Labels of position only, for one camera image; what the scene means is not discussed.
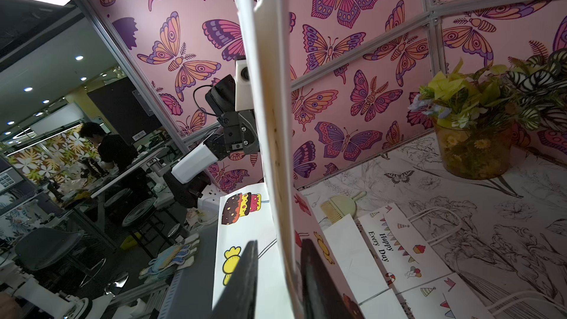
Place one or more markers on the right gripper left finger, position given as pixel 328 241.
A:
pixel 239 297

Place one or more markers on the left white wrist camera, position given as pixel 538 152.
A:
pixel 243 89

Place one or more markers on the potted green leafy plant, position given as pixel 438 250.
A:
pixel 477 117

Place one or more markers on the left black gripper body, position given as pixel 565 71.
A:
pixel 240 132

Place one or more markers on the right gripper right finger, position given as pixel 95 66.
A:
pixel 321 299

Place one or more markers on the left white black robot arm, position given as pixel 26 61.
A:
pixel 230 101

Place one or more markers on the grey office chair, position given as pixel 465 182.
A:
pixel 45 247

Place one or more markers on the white paper gift bag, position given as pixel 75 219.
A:
pixel 384 250

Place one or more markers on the seated person dark shirt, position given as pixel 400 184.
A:
pixel 114 152

